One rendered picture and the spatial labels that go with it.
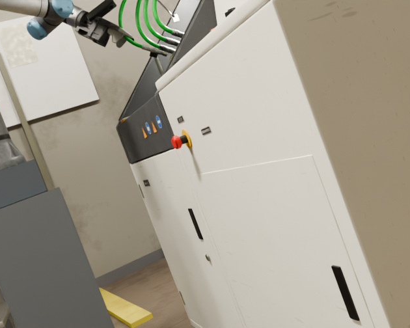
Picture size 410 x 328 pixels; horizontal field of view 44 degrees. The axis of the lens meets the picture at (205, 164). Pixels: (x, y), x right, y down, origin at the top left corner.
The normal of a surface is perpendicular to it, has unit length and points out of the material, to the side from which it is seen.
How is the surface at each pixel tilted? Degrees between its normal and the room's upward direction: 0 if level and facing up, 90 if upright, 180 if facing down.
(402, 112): 90
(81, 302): 90
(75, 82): 90
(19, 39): 90
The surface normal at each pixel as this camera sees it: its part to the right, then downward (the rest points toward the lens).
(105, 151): 0.41, -0.11
